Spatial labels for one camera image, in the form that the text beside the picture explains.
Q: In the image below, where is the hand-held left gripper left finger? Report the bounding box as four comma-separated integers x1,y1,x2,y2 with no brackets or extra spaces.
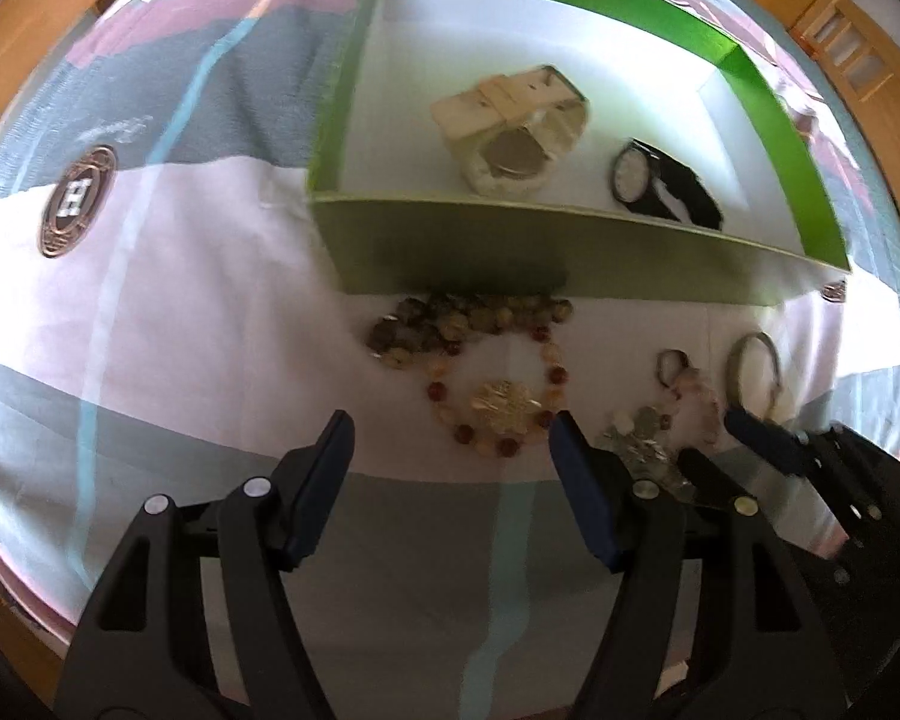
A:
58,409,357,720

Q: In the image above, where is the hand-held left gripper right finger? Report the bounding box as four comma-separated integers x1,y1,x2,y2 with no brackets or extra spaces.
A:
547,410,850,720

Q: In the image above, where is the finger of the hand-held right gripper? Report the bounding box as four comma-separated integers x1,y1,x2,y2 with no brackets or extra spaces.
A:
723,406,856,482
677,447,767,511

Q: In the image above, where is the pink bead bracelet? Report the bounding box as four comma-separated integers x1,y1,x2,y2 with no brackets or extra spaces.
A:
667,364,725,452

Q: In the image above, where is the silver bangle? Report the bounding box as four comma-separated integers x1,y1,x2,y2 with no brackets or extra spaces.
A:
726,331,785,421

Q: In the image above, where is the thin black hair tie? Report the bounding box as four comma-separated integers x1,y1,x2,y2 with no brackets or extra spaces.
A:
655,349,692,391

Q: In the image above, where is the red and yellow bead bracelet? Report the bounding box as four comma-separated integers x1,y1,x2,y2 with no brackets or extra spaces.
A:
426,325,571,460

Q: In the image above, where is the dark stone bead bracelet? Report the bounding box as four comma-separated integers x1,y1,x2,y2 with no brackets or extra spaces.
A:
366,292,575,371

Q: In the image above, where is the green cardboard box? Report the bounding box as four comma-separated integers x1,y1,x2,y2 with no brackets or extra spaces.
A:
304,0,853,308

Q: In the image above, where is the printed bed sheet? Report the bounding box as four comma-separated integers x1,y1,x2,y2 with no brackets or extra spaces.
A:
0,0,900,698

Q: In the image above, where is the black wristwatch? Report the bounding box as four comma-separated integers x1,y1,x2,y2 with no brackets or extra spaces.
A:
609,137,725,230

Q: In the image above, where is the beige watch on cushion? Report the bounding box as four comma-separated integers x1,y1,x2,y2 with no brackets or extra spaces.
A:
429,66,593,200

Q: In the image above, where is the wooden cabinet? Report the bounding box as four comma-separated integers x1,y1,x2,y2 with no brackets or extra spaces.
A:
720,0,900,256

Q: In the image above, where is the wooden bed frame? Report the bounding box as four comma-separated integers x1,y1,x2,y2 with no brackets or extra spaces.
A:
0,0,155,128

